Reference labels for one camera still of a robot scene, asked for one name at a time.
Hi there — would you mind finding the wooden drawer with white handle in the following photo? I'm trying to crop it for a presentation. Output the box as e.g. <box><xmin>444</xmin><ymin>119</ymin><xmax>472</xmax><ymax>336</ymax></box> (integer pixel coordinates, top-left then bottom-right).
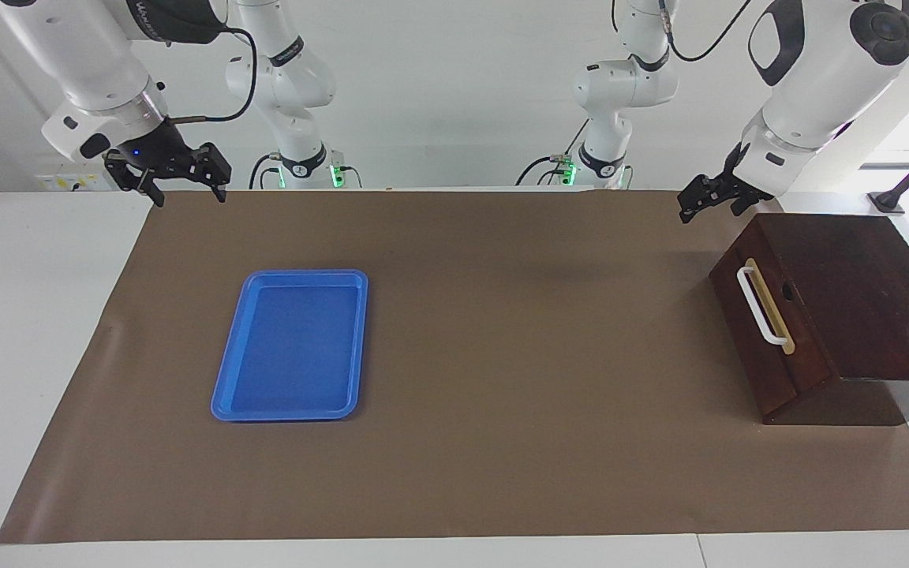
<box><xmin>715</xmin><ymin>215</ymin><xmax>842</xmax><ymax>399</ymax></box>

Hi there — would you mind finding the dark brown wooden cabinet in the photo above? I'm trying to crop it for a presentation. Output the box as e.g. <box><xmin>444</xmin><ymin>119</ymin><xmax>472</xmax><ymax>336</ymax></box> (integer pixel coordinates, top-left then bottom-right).
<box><xmin>709</xmin><ymin>213</ymin><xmax>909</xmax><ymax>427</ymax></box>

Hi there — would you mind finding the brown paper table mat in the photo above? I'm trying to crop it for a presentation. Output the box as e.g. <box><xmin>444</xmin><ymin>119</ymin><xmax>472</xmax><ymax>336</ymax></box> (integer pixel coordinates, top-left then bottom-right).
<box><xmin>0</xmin><ymin>189</ymin><xmax>909</xmax><ymax>545</ymax></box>

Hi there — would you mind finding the white wall socket strip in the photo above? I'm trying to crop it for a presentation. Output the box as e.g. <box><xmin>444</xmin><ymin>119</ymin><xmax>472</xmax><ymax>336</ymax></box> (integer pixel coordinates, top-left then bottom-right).
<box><xmin>35</xmin><ymin>172</ymin><xmax>112</xmax><ymax>192</ymax></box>

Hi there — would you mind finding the blue plastic tray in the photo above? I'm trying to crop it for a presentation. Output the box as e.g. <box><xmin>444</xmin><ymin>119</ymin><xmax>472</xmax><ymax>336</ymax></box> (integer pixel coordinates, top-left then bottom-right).
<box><xmin>211</xmin><ymin>270</ymin><xmax>369</xmax><ymax>422</ymax></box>

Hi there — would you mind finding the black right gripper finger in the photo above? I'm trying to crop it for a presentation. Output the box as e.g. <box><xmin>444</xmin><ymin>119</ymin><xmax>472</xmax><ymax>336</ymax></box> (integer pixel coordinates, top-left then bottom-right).
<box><xmin>191</xmin><ymin>144</ymin><xmax>232</xmax><ymax>204</ymax></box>
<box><xmin>105</xmin><ymin>156</ymin><xmax>165</xmax><ymax>207</ymax></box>

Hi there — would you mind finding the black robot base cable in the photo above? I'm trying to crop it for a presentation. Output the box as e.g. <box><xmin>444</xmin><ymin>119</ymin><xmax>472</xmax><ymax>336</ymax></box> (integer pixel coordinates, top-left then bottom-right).
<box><xmin>249</xmin><ymin>154</ymin><xmax>282</xmax><ymax>190</ymax></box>
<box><xmin>516</xmin><ymin>118</ymin><xmax>591</xmax><ymax>187</ymax></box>

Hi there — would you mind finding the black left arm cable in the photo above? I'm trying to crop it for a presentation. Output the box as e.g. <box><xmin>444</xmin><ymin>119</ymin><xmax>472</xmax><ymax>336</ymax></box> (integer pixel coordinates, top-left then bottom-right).
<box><xmin>657</xmin><ymin>0</ymin><xmax>755</xmax><ymax>63</ymax></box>

